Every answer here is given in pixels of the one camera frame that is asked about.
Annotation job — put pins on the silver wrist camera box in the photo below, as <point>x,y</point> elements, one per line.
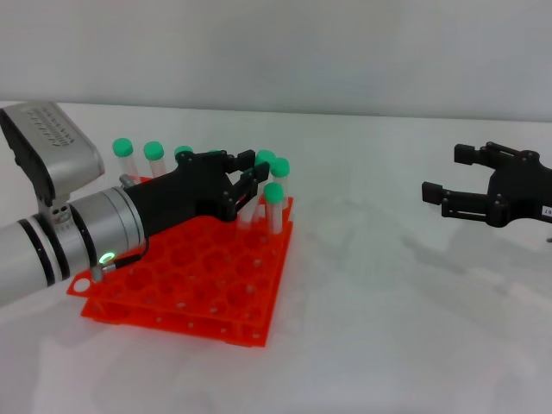
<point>56,142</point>

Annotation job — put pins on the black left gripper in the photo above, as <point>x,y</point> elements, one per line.
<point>185,190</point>

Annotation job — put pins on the orange plastic test tube rack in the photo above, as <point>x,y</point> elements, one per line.
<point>194,319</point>

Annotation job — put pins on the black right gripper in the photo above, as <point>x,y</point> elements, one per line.
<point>522,190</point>

